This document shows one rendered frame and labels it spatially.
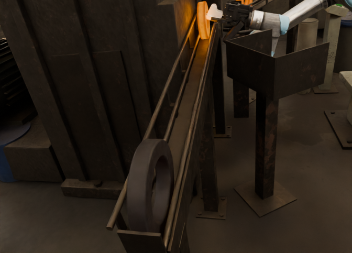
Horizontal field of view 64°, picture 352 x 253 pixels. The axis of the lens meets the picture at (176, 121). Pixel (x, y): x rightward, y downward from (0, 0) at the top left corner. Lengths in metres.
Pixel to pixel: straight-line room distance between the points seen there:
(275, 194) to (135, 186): 1.03
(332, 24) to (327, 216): 1.30
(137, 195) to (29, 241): 1.10
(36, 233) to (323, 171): 1.39
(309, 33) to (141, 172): 1.83
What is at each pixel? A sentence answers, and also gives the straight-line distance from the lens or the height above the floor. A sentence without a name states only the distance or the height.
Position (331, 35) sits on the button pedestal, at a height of 0.41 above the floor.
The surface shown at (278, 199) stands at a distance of 1.40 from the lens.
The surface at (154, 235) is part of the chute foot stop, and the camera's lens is 0.48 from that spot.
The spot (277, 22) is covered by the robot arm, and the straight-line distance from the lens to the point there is 1.29.
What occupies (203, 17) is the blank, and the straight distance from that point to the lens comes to 1.25.
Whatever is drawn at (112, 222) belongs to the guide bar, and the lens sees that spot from 0.51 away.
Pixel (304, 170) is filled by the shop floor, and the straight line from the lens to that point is 1.58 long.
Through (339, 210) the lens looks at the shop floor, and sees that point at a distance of 1.43.
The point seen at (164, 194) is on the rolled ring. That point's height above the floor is 0.59.
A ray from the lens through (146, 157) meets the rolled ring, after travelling 0.47.
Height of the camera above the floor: 1.01
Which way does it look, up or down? 30 degrees down
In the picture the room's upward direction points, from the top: 9 degrees counter-clockwise
